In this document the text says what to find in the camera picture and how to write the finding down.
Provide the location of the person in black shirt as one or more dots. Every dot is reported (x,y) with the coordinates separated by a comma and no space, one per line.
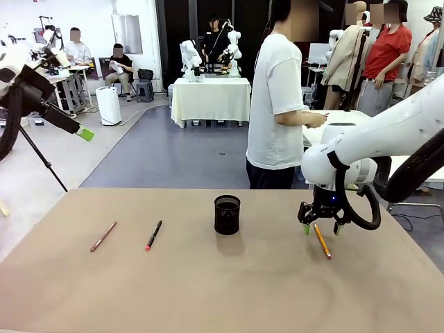
(215,43)

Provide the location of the seated person in black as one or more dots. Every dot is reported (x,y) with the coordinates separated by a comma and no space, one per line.
(119,67)

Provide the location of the white air purifier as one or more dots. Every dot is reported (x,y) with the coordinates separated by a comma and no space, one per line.
(108,107)

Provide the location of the dark poster board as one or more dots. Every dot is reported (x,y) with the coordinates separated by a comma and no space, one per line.
(105,64)

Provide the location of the mannequin with bucket hat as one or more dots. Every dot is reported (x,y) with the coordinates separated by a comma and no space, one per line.
(428,55)

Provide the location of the person in white t-shirt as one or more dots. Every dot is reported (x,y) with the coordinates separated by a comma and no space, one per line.
(274,104)

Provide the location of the black bag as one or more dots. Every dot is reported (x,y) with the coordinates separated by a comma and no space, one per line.
(145,74)

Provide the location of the figure in red shirt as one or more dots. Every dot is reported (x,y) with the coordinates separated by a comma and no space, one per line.
(385,55)

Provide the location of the black mesh pen holder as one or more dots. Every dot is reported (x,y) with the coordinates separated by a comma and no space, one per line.
(227,218)

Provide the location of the black plastic stool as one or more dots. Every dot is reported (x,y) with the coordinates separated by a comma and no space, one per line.
(145,92)

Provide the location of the person's right hand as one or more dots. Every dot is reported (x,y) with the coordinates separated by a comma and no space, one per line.
(315,121)

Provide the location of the brown pen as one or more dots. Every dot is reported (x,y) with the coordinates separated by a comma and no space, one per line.
(103,236)

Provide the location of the wooden slat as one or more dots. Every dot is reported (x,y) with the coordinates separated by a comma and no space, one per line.
(4,208)

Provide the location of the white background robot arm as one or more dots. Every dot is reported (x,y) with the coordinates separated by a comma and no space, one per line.
(190,55)
(334,41)
(234,48)
(48,34)

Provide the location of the grey metal wall panel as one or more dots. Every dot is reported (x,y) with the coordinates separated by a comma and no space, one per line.
(127,34)

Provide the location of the person's right forearm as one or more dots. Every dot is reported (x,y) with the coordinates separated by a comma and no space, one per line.
(291,119)

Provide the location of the orange pencil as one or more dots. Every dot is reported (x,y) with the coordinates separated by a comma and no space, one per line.
(322,241)

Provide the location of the mannequin in beige coat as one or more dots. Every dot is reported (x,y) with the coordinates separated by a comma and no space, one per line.
(341,59)

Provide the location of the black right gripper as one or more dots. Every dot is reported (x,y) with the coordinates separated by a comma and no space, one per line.
(326,204)

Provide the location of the white board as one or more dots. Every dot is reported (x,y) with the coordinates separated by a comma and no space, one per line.
(317,53)

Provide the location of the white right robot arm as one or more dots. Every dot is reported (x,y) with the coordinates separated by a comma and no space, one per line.
(381,132)

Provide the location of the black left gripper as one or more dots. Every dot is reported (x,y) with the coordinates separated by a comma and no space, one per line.
(34,90)

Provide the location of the seated person in white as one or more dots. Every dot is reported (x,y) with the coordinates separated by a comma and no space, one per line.
(78,52)

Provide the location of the black pen with red cap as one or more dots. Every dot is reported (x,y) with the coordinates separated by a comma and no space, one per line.
(154,235)

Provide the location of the table with white cloth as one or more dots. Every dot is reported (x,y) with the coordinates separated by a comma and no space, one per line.
(211,100)

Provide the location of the grey workbench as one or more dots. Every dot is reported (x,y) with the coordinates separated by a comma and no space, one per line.
(74,86)

